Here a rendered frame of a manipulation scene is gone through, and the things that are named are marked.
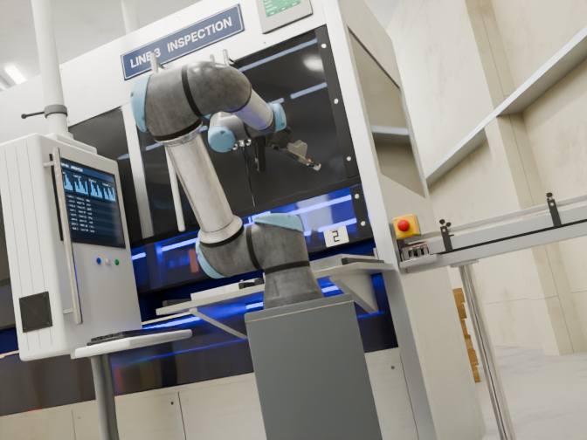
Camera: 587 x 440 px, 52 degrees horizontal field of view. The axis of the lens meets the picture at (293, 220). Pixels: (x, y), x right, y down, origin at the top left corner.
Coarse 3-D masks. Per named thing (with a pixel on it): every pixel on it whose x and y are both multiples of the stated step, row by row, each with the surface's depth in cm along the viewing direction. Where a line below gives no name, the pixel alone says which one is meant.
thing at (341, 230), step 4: (336, 228) 215; (340, 228) 214; (344, 228) 214; (324, 232) 216; (328, 232) 216; (340, 232) 214; (344, 232) 213; (324, 236) 216; (328, 236) 216; (332, 236) 215; (340, 236) 214; (344, 236) 213; (328, 240) 216; (332, 240) 215; (340, 240) 214; (344, 240) 213; (348, 240) 213; (328, 244) 215; (332, 244) 215
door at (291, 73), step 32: (256, 64) 235; (288, 64) 229; (320, 64) 224; (288, 96) 228; (320, 96) 223; (320, 128) 222; (288, 160) 226; (320, 160) 221; (256, 192) 230; (288, 192) 225
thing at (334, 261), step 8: (336, 256) 174; (344, 256) 176; (352, 256) 182; (360, 256) 190; (368, 256) 198; (312, 264) 177; (320, 264) 176; (328, 264) 175; (336, 264) 174; (264, 280) 183
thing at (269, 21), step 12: (264, 0) 233; (276, 0) 231; (288, 0) 229; (300, 0) 226; (264, 12) 232; (276, 12) 230; (288, 12) 228; (300, 12) 226; (312, 12) 225; (264, 24) 232; (276, 24) 230
